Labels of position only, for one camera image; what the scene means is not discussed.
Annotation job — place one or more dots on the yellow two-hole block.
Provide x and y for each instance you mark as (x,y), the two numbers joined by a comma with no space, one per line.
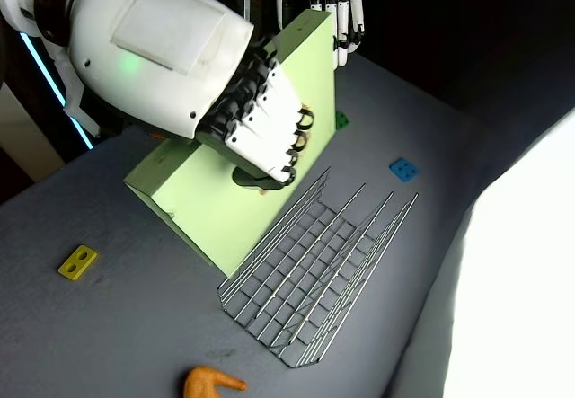
(77,262)

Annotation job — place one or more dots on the light green box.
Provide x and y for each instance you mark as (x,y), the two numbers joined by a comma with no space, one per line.
(215,227)

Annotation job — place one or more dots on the grey table cloth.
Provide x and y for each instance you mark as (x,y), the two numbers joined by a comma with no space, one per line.
(135,326)

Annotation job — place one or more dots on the blue four-hole block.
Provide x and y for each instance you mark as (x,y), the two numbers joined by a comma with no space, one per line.
(403,170)

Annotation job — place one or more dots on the cyan light strip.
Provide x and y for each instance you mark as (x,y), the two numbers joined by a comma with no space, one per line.
(45,67)

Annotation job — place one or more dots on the orange toy chicken leg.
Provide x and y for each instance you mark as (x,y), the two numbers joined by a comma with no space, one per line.
(202,384)

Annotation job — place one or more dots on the green toy block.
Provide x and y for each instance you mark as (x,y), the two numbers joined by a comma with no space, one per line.
(342,121)

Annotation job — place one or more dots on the orange round toy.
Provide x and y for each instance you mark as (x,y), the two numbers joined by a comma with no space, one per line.
(157,137)

